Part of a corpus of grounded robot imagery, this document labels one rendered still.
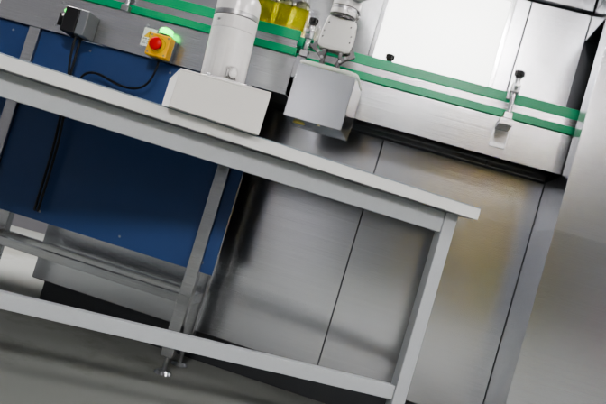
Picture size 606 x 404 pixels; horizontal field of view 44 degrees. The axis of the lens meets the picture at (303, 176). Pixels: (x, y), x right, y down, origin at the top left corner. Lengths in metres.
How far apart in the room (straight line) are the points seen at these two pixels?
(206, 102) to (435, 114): 0.80
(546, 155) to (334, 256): 0.77
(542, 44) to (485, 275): 0.80
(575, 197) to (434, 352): 0.72
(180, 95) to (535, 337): 1.16
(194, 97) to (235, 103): 0.10
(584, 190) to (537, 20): 0.71
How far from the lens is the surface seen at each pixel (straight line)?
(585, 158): 2.23
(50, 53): 2.60
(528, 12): 2.69
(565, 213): 2.21
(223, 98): 1.89
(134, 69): 2.47
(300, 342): 2.58
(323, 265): 2.55
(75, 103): 1.94
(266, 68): 2.33
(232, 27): 1.99
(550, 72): 2.65
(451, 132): 2.36
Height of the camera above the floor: 0.59
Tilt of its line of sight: 3 degrees up
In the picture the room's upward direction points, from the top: 17 degrees clockwise
